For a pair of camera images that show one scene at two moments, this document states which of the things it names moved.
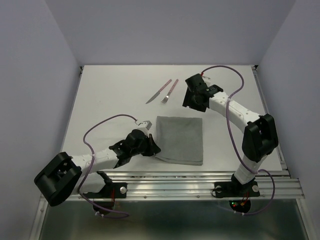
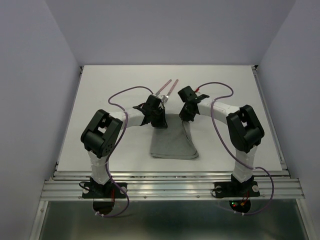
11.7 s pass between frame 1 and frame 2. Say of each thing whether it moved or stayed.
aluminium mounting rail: stayed
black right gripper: moved
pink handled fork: stayed
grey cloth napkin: moved
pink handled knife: stayed
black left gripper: moved
